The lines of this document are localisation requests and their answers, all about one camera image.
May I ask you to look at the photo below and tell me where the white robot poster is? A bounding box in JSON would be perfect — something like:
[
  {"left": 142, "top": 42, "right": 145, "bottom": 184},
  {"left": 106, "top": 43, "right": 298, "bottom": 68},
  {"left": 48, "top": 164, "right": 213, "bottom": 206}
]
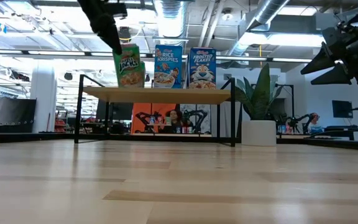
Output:
[{"left": 180, "top": 104, "right": 213, "bottom": 134}]

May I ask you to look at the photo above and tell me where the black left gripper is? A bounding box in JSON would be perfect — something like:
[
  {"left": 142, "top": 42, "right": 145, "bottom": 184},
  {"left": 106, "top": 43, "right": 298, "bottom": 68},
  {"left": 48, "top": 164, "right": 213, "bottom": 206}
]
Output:
[{"left": 76, "top": 0, "right": 129, "bottom": 56}]

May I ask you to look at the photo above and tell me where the white column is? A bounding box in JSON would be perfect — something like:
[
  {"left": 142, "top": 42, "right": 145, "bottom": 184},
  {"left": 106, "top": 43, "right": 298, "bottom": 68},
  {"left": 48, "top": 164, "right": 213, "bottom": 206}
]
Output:
[{"left": 30, "top": 60, "right": 58, "bottom": 134}]

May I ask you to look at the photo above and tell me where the wooden shelf with black legs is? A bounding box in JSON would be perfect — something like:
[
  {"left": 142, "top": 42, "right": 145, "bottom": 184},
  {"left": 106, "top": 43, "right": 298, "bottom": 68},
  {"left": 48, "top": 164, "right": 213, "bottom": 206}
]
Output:
[{"left": 74, "top": 73, "right": 237, "bottom": 147}]

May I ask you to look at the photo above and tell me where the Rice Krispies cereal box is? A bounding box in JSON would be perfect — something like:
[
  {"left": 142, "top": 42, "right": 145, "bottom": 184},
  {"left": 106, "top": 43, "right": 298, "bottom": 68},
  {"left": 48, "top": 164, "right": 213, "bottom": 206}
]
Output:
[{"left": 153, "top": 44, "right": 183, "bottom": 89}]

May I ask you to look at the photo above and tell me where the snake plant in white pot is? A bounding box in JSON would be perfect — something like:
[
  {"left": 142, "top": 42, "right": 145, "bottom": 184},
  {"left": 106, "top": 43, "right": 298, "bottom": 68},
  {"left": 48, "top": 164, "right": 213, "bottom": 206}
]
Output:
[{"left": 234, "top": 63, "right": 284, "bottom": 147}]

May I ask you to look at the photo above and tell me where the Frosted Flakes cereal box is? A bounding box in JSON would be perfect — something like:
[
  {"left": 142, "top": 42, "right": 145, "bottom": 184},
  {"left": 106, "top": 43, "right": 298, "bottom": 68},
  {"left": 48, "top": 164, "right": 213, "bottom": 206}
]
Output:
[{"left": 186, "top": 47, "right": 217, "bottom": 90}]

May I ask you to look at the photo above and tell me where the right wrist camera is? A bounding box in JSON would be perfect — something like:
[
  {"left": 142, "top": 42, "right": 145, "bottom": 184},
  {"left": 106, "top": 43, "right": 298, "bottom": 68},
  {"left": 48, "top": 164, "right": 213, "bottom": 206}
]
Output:
[{"left": 321, "top": 26, "right": 342, "bottom": 46}]

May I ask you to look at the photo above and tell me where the black metal stand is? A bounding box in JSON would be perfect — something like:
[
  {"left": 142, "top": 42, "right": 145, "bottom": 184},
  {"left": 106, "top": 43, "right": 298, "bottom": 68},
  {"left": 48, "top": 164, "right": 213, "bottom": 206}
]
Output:
[{"left": 274, "top": 83, "right": 295, "bottom": 126}]

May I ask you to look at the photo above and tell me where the person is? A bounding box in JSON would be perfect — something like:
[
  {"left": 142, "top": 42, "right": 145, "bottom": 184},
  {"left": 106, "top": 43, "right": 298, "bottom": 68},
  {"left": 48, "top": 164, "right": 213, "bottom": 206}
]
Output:
[
  {"left": 163, "top": 108, "right": 183, "bottom": 134},
  {"left": 308, "top": 111, "right": 321, "bottom": 133}
]

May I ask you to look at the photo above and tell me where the black fabric panel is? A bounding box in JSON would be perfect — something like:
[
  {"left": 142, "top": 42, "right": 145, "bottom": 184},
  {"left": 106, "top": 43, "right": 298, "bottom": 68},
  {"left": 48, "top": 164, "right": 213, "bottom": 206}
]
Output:
[{"left": 0, "top": 98, "right": 37, "bottom": 134}]

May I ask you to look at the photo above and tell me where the background robot table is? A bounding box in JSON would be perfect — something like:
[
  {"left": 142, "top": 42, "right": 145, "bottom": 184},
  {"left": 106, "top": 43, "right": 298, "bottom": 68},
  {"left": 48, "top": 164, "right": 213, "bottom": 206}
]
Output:
[{"left": 277, "top": 113, "right": 358, "bottom": 142}]

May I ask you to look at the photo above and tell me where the black ceiling dome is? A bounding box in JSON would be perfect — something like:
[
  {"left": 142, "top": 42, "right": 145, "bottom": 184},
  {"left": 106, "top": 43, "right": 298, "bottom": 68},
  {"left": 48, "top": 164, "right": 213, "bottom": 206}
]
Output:
[{"left": 119, "top": 26, "right": 132, "bottom": 43}]

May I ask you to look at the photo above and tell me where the silver spiral ventilation duct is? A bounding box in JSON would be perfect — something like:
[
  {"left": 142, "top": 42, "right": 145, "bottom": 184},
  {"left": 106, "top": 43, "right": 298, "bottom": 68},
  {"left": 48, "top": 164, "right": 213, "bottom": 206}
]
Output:
[
  {"left": 244, "top": 0, "right": 291, "bottom": 32},
  {"left": 152, "top": 0, "right": 188, "bottom": 47}
]

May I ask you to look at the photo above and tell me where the Apple Jacks cereal box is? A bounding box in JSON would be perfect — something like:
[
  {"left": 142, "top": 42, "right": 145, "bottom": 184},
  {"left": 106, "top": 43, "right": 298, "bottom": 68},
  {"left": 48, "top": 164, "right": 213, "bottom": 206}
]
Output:
[
  {"left": 112, "top": 43, "right": 142, "bottom": 88},
  {"left": 139, "top": 61, "right": 147, "bottom": 88}
]

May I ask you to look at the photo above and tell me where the orange wall panel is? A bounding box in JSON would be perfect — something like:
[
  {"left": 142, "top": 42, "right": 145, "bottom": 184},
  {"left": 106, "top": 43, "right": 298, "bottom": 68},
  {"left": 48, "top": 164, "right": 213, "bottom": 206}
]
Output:
[{"left": 131, "top": 103, "right": 180, "bottom": 134}]

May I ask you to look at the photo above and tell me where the black monitor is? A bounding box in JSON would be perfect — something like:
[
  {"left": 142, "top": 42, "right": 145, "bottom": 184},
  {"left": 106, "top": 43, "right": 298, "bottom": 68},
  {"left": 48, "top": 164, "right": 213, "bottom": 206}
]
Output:
[{"left": 332, "top": 100, "right": 354, "bottom": 119}]

